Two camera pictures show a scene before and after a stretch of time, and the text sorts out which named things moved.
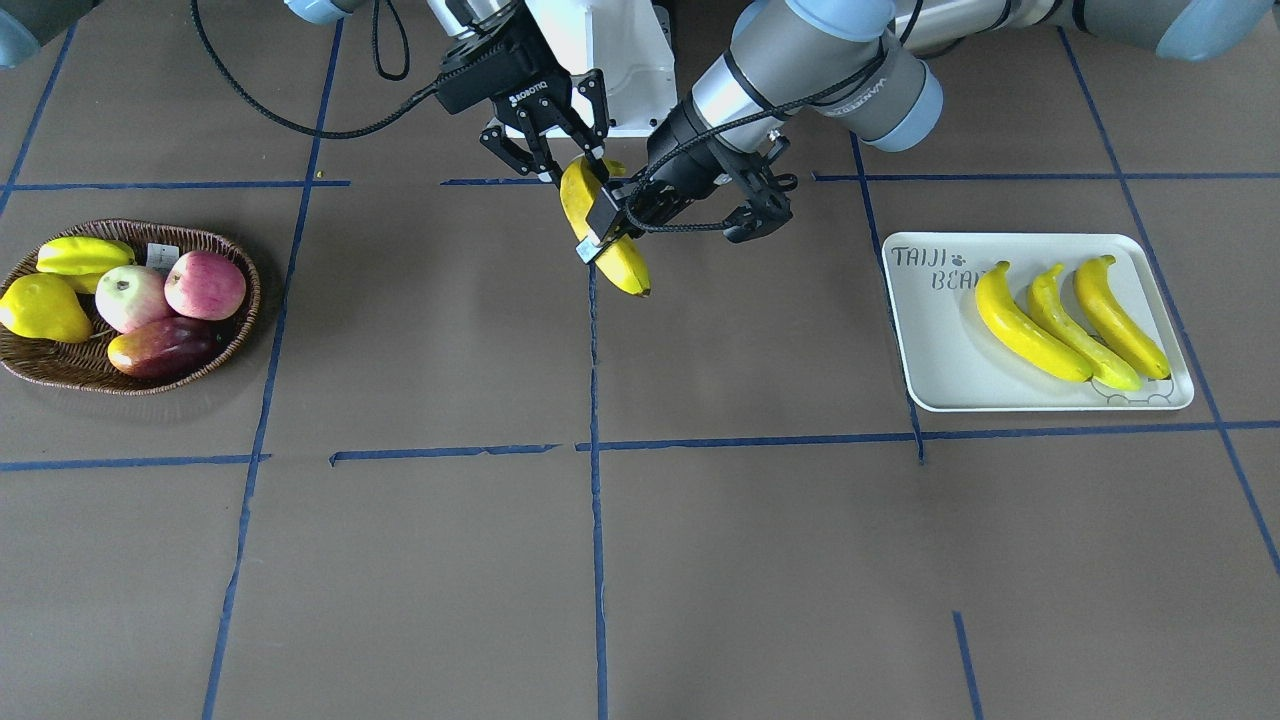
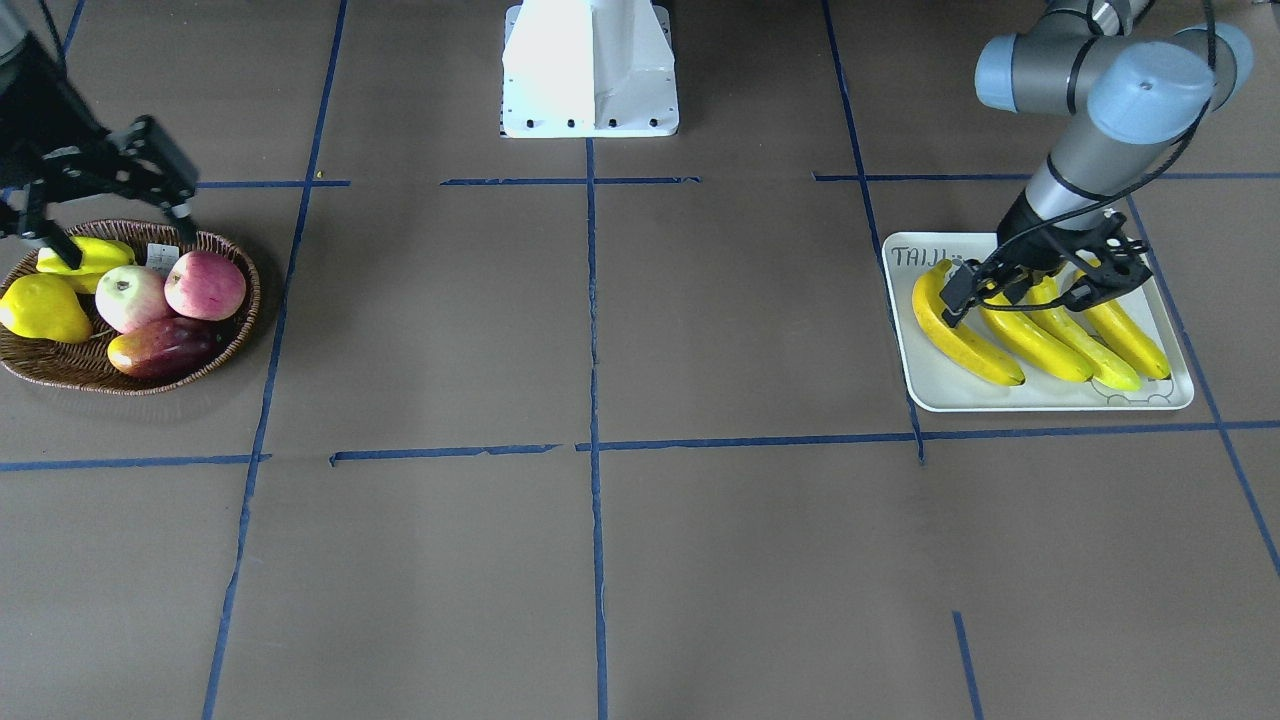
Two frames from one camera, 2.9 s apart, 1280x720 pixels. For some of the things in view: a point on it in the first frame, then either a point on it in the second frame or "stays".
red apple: (205, 285) stays
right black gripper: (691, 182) → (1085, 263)
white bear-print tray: (952, 361) stays
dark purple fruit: (171, 347) stays
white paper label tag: (161, 256) stays
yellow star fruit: (79, 260) stays
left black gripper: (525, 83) → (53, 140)
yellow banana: (622, 262) → (976, 355)
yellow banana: (1112, 322) stays
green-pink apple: (128, 296) stays
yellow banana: (1109, 325) → (1107, 366)
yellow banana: (1108, 367) → (1021, 332)
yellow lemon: (45, 306) stays
